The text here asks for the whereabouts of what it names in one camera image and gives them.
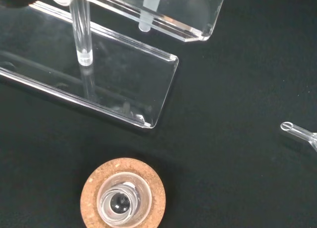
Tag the clear round-bottom flask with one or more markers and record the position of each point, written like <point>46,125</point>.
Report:
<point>123,200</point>

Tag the black bench cloth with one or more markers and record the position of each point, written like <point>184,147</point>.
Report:
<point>235,138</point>

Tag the clear acrylic funnel stand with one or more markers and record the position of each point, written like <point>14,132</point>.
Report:
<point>111,72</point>

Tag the clear glass weighing funnel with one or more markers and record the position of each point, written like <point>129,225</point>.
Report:
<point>299,133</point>

